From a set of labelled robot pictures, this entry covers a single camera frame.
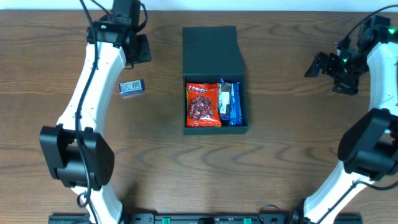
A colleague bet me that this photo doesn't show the purple chocolate bar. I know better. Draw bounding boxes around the purple chocolate bar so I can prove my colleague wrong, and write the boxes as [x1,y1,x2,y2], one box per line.
[218,78,232,122]

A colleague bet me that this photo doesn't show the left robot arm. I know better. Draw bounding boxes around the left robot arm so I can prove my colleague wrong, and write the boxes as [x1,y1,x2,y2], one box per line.
[39,0,151,223]

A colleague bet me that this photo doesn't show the red Hacks candy bag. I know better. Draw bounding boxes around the red Hacks candy bag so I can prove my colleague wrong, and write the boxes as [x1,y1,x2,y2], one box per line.
[186,83,221,128]

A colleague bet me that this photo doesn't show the small blue candy bar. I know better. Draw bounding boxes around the small blue candy bar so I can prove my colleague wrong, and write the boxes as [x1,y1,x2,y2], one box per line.
[119,80,145,95]

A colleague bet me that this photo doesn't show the black cardboard gift box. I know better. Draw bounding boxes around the black cardboard gift box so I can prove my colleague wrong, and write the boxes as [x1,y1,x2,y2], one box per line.
[182,26,249,135]

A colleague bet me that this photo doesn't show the blue Oreo cookie pack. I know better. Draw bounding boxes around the blue Oreo cookie pack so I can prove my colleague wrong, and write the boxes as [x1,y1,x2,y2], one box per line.
[229,82,243,126]

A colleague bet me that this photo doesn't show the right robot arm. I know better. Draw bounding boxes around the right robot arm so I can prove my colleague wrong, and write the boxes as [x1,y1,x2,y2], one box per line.
[290,13,397,223]

